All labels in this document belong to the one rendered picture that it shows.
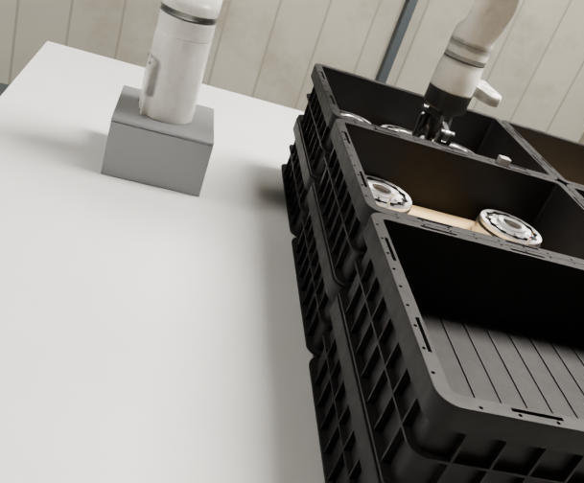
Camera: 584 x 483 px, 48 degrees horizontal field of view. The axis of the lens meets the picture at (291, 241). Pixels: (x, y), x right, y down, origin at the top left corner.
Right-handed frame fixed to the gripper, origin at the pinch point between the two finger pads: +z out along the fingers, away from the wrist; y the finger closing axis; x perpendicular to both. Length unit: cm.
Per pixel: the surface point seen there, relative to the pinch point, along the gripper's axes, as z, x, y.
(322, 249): 4.3, -19.8, 31.6
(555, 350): 2.6, 8.3, 45.6
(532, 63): 6, 116, -210
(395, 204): -0.6, -9.2, 22.0
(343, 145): -7.4, -19.9, 22.9
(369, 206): -7.5, -19.2, 40.8
